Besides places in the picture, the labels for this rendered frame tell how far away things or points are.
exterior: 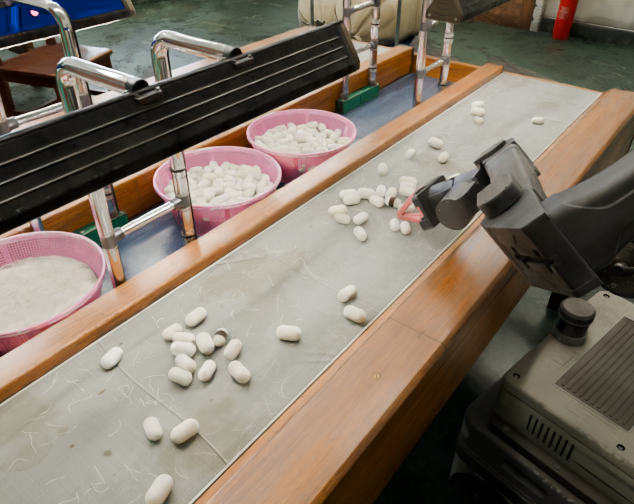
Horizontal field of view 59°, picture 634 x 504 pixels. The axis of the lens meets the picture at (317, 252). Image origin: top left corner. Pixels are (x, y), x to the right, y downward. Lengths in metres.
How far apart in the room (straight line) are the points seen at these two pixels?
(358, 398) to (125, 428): 0.29
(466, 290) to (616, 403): 0.44
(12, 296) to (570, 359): 1.05
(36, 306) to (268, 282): 0.37
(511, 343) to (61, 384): 1.47
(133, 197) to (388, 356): 0.70
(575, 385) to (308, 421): 0.66
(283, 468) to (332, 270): 0.40
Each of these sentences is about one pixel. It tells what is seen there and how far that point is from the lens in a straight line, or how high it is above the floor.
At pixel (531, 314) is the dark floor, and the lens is 2.11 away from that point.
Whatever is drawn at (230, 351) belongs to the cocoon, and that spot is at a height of 0.76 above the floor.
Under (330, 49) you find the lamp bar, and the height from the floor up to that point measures 1.08.
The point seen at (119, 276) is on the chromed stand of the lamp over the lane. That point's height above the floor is 0.77.
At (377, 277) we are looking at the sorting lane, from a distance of 0.95.
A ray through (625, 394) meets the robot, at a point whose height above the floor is 0.47.
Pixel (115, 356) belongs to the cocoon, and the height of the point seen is 0.76.
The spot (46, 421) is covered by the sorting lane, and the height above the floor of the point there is 0.74.
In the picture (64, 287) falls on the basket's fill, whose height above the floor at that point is 0.74.
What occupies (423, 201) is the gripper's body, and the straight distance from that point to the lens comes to 1.00.
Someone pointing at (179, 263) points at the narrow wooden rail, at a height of 0.76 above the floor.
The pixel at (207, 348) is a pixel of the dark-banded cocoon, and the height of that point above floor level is 0.76.
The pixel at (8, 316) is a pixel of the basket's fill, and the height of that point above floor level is 0.73.
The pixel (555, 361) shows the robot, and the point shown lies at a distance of 1.26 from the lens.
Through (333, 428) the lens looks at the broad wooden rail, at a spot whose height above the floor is 0.76.
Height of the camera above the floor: 1.33
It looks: 36 degrees down
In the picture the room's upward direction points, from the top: straight up
